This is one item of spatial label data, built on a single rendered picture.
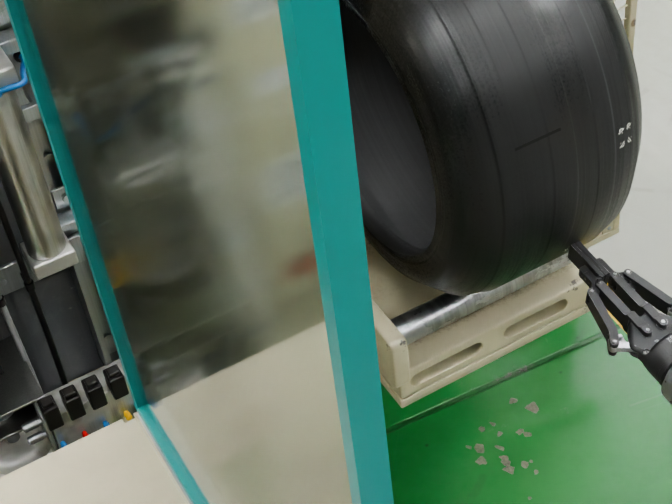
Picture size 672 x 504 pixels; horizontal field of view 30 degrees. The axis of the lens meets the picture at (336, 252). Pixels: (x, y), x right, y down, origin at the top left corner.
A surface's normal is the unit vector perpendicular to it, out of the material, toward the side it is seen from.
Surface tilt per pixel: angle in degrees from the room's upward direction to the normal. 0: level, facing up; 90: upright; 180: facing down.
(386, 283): 0
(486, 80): 52
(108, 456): 0
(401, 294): 0
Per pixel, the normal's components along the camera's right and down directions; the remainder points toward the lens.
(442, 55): -0.40, 0.13
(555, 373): -0.10, -0.72
